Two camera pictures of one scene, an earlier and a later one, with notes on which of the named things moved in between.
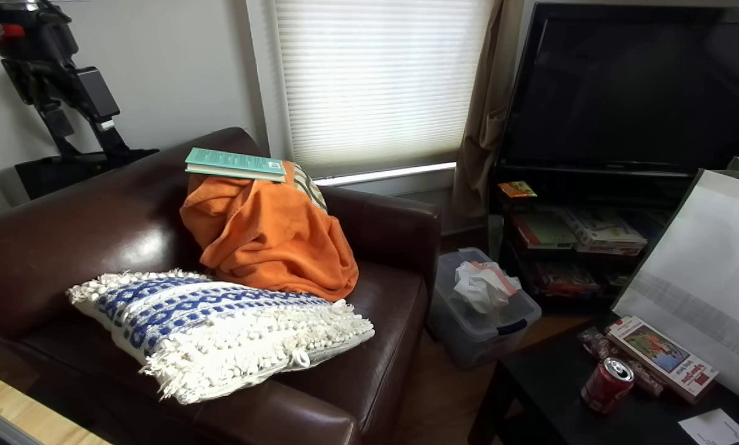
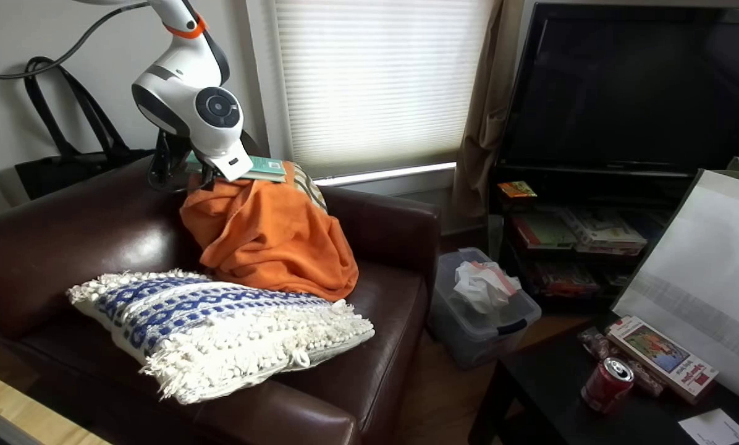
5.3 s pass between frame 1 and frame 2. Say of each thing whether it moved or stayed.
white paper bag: stayed
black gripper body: moved
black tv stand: stayed
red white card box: stayed
